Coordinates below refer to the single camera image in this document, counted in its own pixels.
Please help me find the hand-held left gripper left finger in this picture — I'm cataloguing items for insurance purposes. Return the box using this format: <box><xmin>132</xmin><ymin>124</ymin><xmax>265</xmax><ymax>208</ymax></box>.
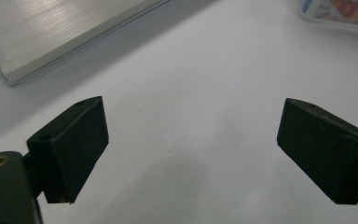
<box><xmin>24</xmin><ymin>95</ymin><xmax>110</xmax><ymax>205</ymax></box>

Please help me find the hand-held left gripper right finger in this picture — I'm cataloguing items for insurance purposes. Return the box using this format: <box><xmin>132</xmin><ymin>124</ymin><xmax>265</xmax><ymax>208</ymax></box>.
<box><xmin>276</xmin><ymin>97</ymin><xmax>358</xmax><ymax>205</ymax></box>

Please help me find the white wire shelf rack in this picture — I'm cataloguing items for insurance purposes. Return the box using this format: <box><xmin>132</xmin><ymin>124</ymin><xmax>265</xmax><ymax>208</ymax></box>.
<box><xmin>0</xmin><ymin>0</ymin><xmax>171</xmax><ymax>87</ymax></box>

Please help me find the clear lidded food container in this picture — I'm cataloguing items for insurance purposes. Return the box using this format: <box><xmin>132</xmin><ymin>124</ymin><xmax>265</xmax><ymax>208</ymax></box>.
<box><xmin>297</xmin><ymin>0</ymin><xmax>358</xmax><ymax>35</ymax></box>

